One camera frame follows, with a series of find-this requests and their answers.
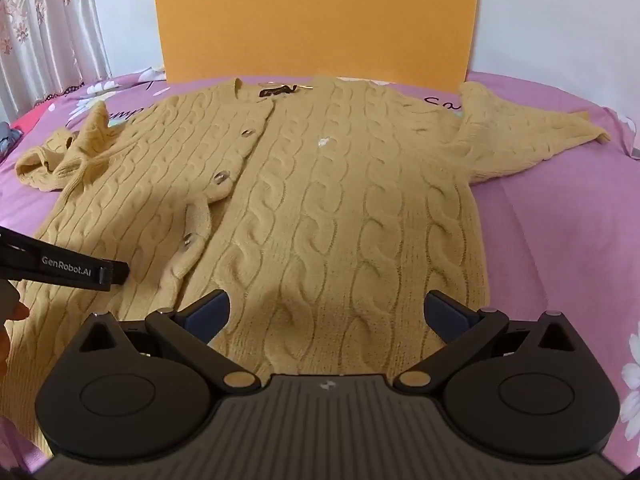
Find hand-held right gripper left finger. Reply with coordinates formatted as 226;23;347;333
75;289;261;394

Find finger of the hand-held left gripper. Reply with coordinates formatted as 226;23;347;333
99;259;131;289

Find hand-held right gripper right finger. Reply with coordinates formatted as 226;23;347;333
394;289;576;394

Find yellow cable-knit cardigan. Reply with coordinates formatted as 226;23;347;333
14;76;612;379

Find person's left hand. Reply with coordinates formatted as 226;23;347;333
0;282;30;385

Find pink floral bedsheet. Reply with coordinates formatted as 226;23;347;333
0;66;640;480

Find blue and grey folded blanket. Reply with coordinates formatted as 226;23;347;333
0;121;24;157

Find red sheet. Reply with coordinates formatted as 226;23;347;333
9;101;76;132

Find cream lace-trimmed curtain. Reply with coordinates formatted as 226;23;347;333
0;0;114;122

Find orange board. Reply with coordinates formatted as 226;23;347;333
151;0;485;92

